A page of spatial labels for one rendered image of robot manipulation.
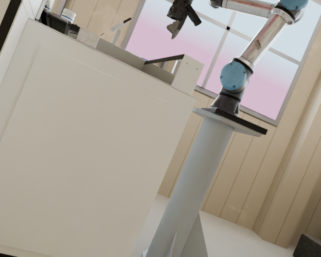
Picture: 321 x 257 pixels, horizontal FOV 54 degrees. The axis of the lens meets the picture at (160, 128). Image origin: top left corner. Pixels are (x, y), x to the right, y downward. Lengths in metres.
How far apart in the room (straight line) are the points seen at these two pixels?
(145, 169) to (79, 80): 0.39
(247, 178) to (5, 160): 2.79
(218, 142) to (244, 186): 2.01
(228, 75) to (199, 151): 0.39
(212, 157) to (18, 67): 0.95
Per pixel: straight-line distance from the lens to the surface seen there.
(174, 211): 1.59
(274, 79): 3.53
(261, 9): 1.74
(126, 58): 1.72
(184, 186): 1.57
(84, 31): 1.33
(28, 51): 1.08
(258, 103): 3.45
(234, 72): 1.46
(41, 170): 1.11
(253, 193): 3.58
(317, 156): 3.57
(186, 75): 1.23
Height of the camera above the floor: 0.68
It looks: 1 degrees down
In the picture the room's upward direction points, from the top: 23 degrees clockwise
